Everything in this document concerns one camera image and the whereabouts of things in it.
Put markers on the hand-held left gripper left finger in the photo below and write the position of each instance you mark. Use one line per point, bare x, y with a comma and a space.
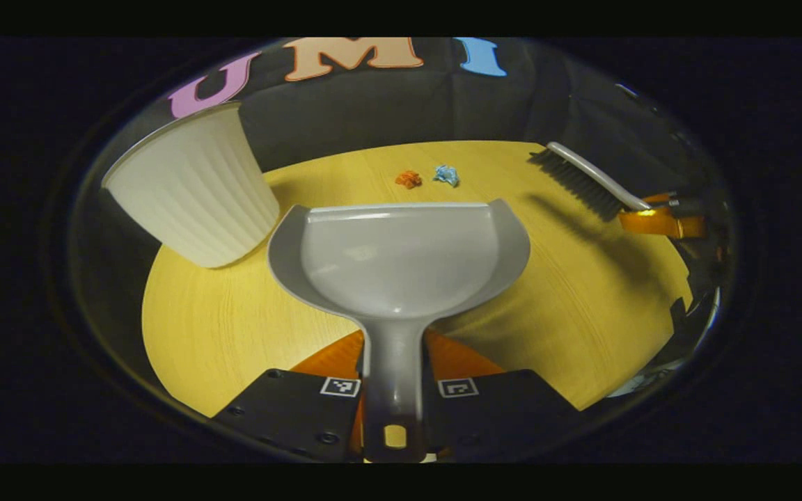
289, 412

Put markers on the orange paper scrap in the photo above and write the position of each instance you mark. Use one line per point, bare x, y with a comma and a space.
408, 179

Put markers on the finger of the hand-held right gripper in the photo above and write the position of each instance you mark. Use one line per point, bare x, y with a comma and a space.
658, 224
679, 202

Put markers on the grey dustpan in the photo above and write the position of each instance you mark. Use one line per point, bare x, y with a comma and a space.
401, 264

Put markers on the blue paper scrap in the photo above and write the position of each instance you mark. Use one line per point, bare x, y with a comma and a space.
446, 175

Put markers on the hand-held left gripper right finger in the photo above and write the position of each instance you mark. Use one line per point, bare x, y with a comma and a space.
505, 412

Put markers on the small grey broom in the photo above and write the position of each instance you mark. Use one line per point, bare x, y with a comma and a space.
582, 182

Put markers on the white ribbed garbage bin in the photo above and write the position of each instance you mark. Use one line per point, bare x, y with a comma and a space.
192, 195

